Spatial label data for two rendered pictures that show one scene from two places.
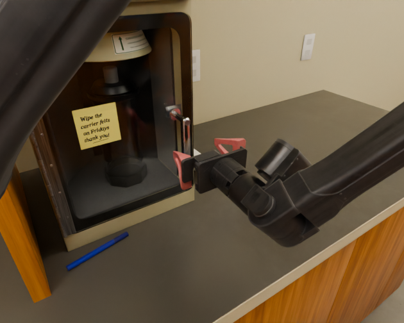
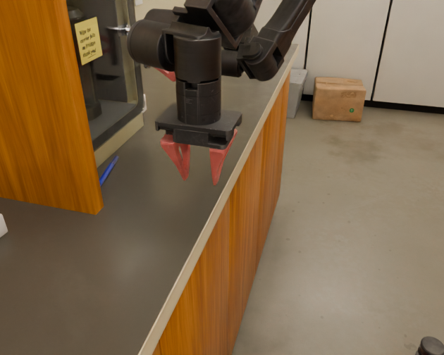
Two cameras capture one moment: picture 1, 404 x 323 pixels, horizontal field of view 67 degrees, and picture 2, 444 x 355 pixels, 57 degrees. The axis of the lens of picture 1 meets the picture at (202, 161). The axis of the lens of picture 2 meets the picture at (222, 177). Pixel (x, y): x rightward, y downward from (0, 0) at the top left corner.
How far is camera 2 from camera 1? 0.60 m
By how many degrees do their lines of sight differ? 34
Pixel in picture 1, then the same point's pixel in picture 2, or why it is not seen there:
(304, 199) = (278, 36)
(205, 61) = not seen: hidden behind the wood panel
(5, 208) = (80, 103)
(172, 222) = (144, 141)
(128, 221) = (110, 148)
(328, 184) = (285, 24)
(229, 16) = not seen: outside the picture
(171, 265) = not seen: hidden behind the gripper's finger
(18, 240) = (87, 139)
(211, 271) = (206, 150)
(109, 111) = (94, 25)
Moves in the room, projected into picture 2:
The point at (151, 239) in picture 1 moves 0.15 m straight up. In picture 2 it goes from (139, 154) to (132, 94)
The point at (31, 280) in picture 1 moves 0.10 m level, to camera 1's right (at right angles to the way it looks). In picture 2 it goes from (94, 187) to (141, 168)
